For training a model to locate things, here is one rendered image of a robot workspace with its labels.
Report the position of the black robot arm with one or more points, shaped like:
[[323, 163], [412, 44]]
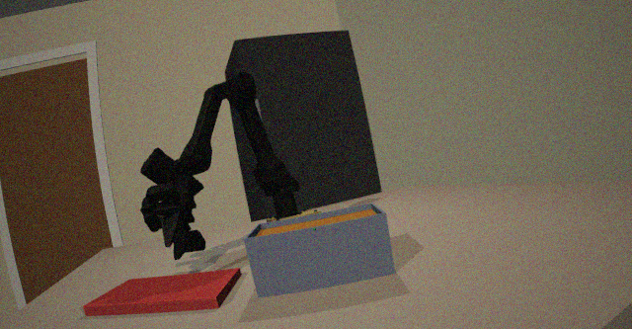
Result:
[[271, 174]]

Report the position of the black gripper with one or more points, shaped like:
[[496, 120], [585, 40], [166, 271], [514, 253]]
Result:
[[175, 214]]

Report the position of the red lid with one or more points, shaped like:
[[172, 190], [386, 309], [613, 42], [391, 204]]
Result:
[[205, 290]]

